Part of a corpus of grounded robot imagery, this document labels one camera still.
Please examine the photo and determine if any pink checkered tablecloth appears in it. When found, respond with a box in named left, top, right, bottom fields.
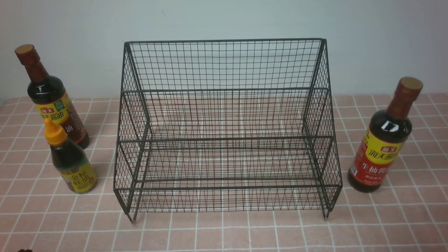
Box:
left=1, top=93, right=447, bottom=252

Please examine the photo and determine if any black wire mesh rack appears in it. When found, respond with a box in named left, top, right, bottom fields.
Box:
left=113, top=38, right=343, bottom=222

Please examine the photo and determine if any soy sauce bottle brown label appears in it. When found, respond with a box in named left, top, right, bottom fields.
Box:
left=15, top=44, right=89, bottom=149

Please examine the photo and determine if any oyster sauce bottle orange cap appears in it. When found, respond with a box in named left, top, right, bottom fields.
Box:
left=44, top=118, right=98, bottom=194

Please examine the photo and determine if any soy sauce bottle red label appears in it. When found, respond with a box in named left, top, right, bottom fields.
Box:
left=348, top=77, right=424, bottom=193

